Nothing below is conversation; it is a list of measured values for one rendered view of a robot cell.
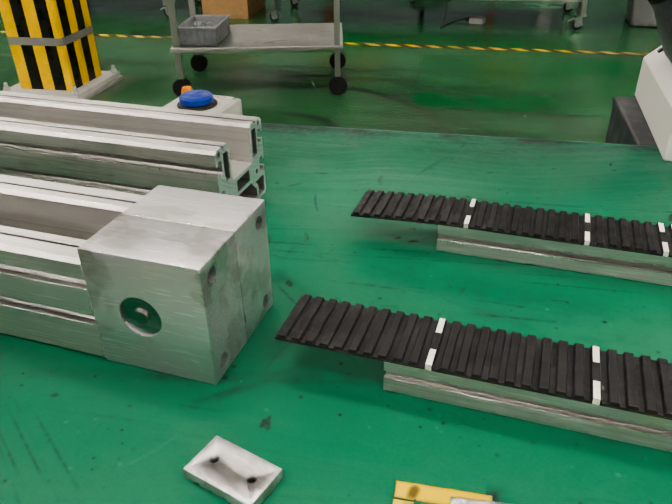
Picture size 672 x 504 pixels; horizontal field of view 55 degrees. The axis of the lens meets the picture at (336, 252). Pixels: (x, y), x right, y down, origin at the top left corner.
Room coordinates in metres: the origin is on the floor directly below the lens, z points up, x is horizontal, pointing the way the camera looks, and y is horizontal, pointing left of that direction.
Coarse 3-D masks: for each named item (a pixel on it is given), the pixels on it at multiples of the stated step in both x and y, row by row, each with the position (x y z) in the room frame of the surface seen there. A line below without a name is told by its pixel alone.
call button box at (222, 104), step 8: (216, 96) 0.78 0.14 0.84; (224, 96) 0.78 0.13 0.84; (168, 104) 0.75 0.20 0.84; (176, 104) 0.75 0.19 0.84; (208, 104) 0.74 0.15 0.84; (216, 104) 0.74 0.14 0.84; (224, 104) 0.75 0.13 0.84; (232, 104) 0.75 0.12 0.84; (240, 104) 0.77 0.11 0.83; (216, 112) 0.72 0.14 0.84; (224, 112) 0.73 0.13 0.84; (232, 112) 0.74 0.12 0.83; (240, 112) 0.76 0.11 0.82
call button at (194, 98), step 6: (192, 90) 0.76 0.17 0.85; (198, 90) 0.76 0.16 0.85; (204, 90) 0.76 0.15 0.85; (180, 96) 0.74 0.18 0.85; (186, 96) 0.74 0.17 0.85; (192, 96) 0.74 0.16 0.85; (198, 96) 0.74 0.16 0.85; (204, 96) 0.74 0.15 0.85; (210, 96) 0.74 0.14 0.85; (180, 102) 0.74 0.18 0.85; (186, 102) 0.73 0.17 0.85; (192, 102) 0.73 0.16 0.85; (198, 102) 0.73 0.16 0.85; (204, 102) 0.73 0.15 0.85; (210, 102) 0.74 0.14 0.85
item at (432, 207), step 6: (426, 198) 0.55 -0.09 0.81; (432, 198) 0.54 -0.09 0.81; (438, 198) 0.54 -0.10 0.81; (444, 198) 0.54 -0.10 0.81; (426, 204) 0.53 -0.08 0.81; (432, 204) 0.53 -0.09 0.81; (438, 204) 0.53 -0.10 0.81; (444, 204) 0.53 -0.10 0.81; (420, 210) 0.52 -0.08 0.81; (426, 210) 0.52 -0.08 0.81; (432, 210) 0.52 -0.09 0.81; (438, 210) 0.52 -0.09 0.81; (420, 216) 0.51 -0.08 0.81; (426, 216) 0.51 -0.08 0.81; (432, 216) 0.50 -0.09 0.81; (438, 216) 0.51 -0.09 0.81; (420, 222) 0.50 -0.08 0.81; (426, 222) 0.50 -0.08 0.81; (432, 222) 0.50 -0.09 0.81
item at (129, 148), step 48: (0, 96) 0.71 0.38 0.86; (48, 96) 0.71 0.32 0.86; (0, 144) 0.63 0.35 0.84; (48, 144) 0.60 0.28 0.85; (96, 144) 0.58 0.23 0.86; (144, 144) 0.56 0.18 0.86; (192, 144) 0.56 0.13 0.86; (240, 144) 0.61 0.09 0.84; (144, 192) 0.58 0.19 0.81; (240, 192) 0.58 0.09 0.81
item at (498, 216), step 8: (496, 208) 0.52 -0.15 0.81; (504, 208) 0.52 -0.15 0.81; (488, 216) 0.51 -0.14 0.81; (496, 216) 0.51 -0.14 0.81; (504, 216) 0.50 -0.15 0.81; (488, 224) 0.49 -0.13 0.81; (496, 224) 0.49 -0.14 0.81; (504, 224) 0.49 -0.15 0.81; (496, 232) 0.48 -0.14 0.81; (504, 232) 0.48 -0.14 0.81
